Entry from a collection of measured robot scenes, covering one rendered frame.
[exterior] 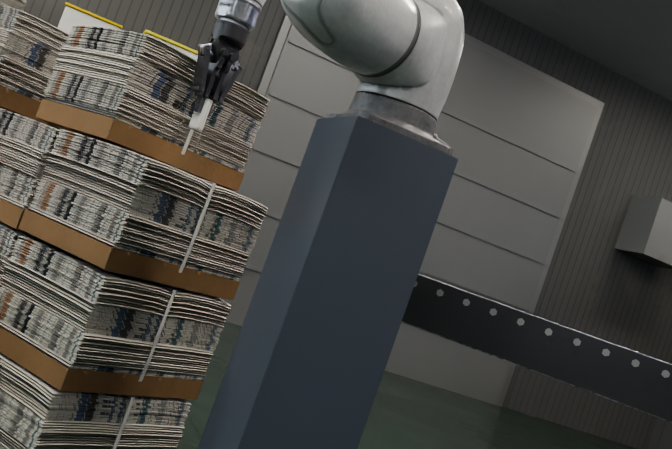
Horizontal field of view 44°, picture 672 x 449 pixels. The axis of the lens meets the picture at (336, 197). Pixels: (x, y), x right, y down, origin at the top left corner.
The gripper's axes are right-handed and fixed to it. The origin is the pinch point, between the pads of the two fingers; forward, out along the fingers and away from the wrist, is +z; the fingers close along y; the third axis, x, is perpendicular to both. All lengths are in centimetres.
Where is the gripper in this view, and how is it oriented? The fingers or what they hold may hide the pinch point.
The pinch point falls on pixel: (200, 114)
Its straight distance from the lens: 177.9
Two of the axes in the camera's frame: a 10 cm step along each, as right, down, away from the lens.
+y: -5.3, -2.5, -8.1
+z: -3.3, 9.4, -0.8
